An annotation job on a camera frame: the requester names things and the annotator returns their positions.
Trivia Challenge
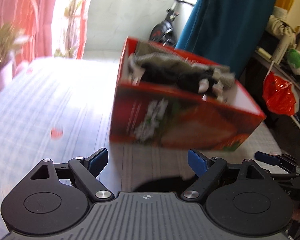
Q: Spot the grey black clothes pile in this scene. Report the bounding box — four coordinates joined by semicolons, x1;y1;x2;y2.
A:
128;42;236;102

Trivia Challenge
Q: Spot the green plush toy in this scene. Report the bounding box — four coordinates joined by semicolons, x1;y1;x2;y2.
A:
287;49;300;76

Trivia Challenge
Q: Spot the red plastic bag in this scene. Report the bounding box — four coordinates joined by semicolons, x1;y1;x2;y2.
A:
262;71;298;117

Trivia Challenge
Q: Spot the blue plaid bed sheet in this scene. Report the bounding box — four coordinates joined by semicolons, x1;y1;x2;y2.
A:
0;56;291;240

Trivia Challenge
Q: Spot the teal curtain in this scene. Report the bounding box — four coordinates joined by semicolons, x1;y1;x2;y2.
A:
176;0;276;77

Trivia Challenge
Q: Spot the white wire rack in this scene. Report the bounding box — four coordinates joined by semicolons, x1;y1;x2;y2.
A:
255;47;300;143

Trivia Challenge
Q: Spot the red strawberry cardboard box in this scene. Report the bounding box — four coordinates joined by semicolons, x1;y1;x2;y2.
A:
109;37;265;151

